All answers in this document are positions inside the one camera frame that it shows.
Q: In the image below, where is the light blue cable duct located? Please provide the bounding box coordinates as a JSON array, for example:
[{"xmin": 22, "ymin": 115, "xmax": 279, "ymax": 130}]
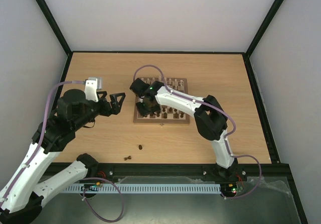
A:
[{"xmin": 62, "ymin": 184, "xmax": 221, "ymax": 194}]

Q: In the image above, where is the wooden chess board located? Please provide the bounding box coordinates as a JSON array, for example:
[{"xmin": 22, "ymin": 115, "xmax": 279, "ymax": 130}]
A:
[{"xmin": 133, "ymin": 77, "xmax": 190, "ymax": 126}]

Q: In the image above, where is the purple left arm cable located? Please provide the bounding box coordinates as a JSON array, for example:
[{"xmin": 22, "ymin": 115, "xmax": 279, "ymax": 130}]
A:
[{"xmin": 0, "ymin": 80, "xmax": 125, "ymax": 221}]

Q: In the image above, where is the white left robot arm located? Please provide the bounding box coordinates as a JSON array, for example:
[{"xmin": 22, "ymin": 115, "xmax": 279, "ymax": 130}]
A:
[{"xmin": 1, "ymin": 89, "xmax": 125, "ymax": 223}]

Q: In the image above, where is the black frame post left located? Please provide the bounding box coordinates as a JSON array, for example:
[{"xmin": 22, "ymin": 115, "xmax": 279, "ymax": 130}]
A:
[{"xmin": 26, "ymin": 0, "xmax": 72, "ymax": 56}]

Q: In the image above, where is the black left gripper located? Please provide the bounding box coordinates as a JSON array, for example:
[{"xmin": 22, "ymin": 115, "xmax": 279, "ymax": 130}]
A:
[{"xmin": 74, "ymin": 91, "xmax": 126, "ymax": 130}]

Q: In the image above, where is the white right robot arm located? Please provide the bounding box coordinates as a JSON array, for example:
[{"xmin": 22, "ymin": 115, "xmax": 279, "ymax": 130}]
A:
[{"xmin": 130, "ymin": 78, "xmax": 238, "ymax": 180}]

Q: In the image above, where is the black frame post right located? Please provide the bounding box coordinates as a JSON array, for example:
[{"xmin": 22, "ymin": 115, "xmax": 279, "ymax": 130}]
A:
[{"xmin": 245, "ymin": 0, "xmax": 294, "ymax": 56}]

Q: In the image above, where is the black frame post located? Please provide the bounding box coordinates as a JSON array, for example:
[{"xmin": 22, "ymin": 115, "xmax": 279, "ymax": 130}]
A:
[
  {"xmin": 26, "ymin": 0, "xmax": 72, "ymax": 56},
  {"xmin": 245, "ymin": 0, "xmax": 294, "ymax": 56}
]

